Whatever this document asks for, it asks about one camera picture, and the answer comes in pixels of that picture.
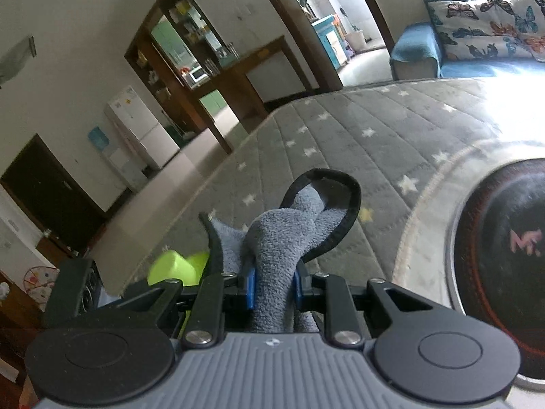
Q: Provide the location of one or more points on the blue sofa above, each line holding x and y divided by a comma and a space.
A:
418, 54

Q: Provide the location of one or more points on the grey microfibre cloth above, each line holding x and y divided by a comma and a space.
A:
315, 215

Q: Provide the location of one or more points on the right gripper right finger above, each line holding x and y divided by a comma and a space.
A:
330, 296

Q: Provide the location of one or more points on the white waste bin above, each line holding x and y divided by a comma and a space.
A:
357, 41

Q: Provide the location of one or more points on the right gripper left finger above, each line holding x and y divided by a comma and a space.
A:
224, 302

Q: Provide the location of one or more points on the green plastic bottle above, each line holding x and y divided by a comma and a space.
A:
179, 278

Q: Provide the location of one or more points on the white refrigerator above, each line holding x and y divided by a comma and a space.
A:
140, 127

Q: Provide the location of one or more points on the butterfly print pillow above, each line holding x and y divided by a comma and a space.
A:
489, 29

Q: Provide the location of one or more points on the dark wooden shelf cabinet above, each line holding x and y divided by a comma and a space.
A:
180, 58

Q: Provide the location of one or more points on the black round induction cooktop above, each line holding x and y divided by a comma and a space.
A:
498, 258

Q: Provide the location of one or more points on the grey quilted star tablecloth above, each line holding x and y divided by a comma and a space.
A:
397, 141

